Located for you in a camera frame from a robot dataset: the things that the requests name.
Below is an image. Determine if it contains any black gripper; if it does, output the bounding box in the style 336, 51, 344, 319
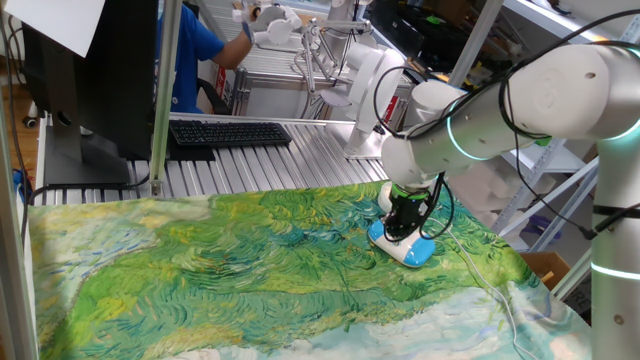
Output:
383, 195, 430, 243

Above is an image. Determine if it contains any blue white desk lamp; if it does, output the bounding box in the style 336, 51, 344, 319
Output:
367, 218, 437, 269

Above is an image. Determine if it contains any bare person forearm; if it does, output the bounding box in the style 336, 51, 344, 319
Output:
212, 32, 256, 71

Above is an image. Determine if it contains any white round bowl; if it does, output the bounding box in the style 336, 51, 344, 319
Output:
377, 180, 396, 214

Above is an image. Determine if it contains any white foam block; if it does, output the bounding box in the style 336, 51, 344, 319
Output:
447, 158, 514, 229

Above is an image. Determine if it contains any brown cardboard box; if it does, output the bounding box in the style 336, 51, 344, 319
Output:
519, 251, 572, 292

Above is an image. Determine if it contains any purple object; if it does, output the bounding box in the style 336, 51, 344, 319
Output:
519, 213, 562, 244

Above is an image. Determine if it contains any white round device on plate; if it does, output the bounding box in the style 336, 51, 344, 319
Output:
324, 42, 412, 161

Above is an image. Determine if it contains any painted landscape tablecloth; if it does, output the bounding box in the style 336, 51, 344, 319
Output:
27, 179, 594, 360

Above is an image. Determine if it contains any white metal shelf rack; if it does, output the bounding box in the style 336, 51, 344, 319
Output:
492, 0, 640, 254

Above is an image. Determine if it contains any silver aluminium table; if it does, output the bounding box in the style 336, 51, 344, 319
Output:
232, 64, 416, 121

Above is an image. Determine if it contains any black keyboard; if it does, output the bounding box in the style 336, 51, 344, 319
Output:
168, 119, 293, 148

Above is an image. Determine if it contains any black office chair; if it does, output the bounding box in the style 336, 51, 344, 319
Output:
197, 77, 234, 116

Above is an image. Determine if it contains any person in blue shirt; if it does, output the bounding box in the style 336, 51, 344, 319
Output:
157, 0, 226, 114

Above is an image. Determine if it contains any black computer monitor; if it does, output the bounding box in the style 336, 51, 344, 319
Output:
22, 0, 159, 187

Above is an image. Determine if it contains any white paper sheet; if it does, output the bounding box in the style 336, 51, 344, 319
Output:
3, 0, 106, 59

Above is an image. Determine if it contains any green flange ring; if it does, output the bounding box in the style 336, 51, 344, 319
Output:
390, 182, 432, 201

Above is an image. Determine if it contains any white lamp cable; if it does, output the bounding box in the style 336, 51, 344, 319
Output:
423, 215, 541, 360

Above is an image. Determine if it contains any aluminium frame rail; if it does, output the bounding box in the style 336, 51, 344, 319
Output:
549, 247, 594, 301

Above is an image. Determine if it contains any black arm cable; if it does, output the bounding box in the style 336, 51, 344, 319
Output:
372, 7, 640, 244

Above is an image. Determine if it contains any aluminium frame post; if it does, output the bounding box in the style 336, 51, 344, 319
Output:
447, 0, 504, 91
149, 0, 184, 197
0, 94, 39, 360

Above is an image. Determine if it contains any black monitor cable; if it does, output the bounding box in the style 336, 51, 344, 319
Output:
19, 172, 151, 246

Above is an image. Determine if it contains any blue cable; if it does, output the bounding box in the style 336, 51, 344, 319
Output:
12, 167, 32, 204

